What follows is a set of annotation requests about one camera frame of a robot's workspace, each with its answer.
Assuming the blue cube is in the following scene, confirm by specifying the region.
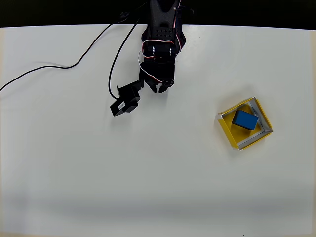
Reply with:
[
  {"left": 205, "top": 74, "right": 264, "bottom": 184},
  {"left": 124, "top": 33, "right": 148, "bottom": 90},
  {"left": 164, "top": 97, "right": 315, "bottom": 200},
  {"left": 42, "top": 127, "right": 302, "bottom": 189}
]
[{"left": 232, "top": 110, "right": 259, "bottom": 131}]

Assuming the yellow cardboard box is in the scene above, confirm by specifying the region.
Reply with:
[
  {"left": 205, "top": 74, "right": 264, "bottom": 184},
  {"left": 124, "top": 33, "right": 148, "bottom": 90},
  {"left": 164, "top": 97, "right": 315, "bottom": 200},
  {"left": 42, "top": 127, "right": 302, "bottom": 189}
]
[{"left": 217, "top": 97, "right": 274, "bottom": 152}]

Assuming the black webcam on bracket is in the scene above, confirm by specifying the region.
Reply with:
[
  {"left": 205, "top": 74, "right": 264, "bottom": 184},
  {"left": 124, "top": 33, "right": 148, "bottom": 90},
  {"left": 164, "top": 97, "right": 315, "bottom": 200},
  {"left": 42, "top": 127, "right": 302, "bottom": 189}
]
[{"left": 110, "top": 79, "right": 145, "bottom": 118}]

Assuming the black webcam cable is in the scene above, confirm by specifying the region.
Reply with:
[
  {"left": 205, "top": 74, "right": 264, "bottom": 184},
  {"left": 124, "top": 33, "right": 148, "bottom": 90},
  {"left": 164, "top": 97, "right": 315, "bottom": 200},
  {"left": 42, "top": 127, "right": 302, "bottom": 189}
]
[{"left": 0, "top": 2, "right": 149, "bottom": 100}]

